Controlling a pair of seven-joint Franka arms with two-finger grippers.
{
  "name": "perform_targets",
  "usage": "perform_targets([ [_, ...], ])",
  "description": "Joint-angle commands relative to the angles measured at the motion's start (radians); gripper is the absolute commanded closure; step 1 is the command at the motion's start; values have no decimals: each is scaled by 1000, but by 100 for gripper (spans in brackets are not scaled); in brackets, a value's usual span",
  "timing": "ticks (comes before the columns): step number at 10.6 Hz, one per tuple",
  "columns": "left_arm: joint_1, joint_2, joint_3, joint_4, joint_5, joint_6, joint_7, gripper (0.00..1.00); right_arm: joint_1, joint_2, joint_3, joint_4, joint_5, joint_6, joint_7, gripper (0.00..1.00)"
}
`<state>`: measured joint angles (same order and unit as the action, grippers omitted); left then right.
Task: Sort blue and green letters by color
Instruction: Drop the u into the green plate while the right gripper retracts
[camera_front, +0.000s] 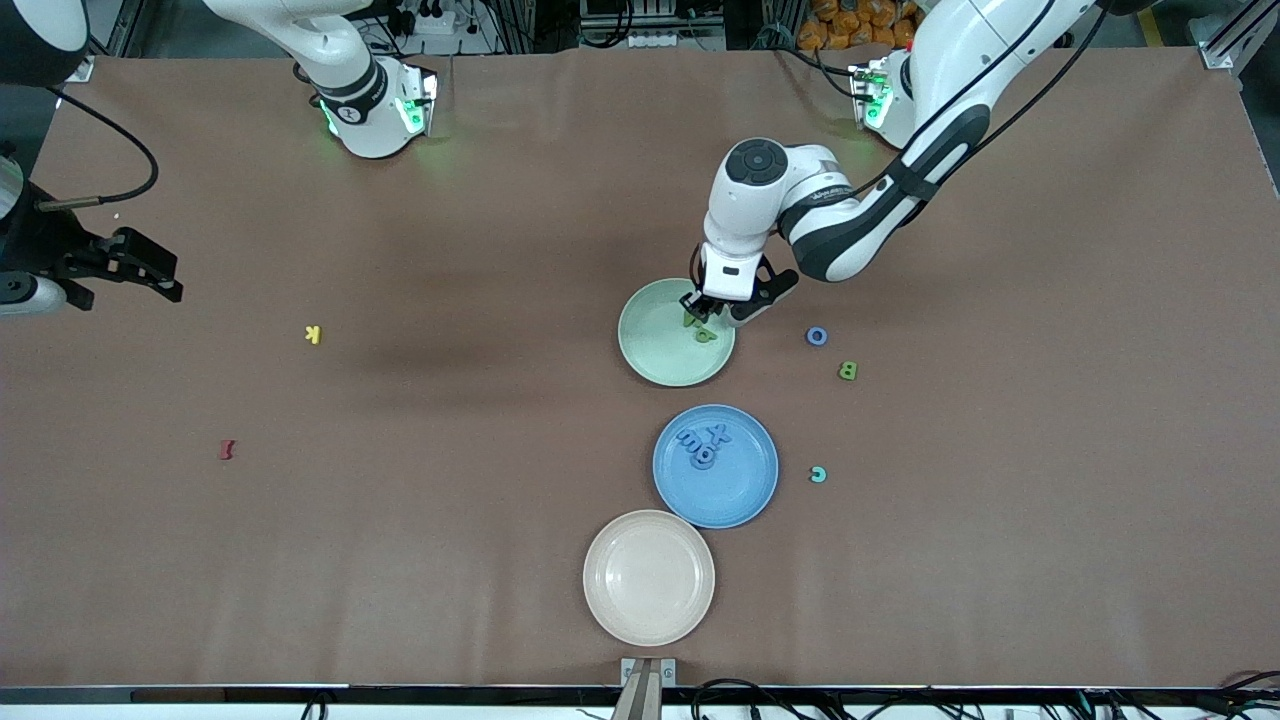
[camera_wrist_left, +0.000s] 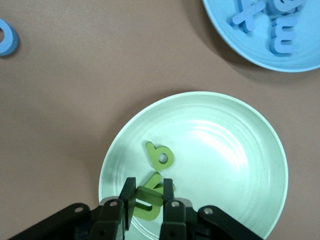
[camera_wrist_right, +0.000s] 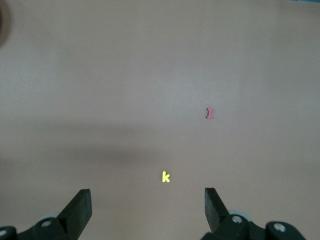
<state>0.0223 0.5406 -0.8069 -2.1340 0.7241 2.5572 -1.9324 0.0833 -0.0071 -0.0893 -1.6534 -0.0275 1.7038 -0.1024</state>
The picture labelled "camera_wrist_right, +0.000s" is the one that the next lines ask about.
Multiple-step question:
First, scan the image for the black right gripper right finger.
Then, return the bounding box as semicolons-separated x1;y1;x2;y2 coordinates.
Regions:
199;187;266;240

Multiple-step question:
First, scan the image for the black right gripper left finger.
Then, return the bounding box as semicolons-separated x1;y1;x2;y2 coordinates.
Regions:
17;188;92;240

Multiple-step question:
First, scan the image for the brown table cover sheet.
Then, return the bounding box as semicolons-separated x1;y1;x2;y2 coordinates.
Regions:
0;0;320;240

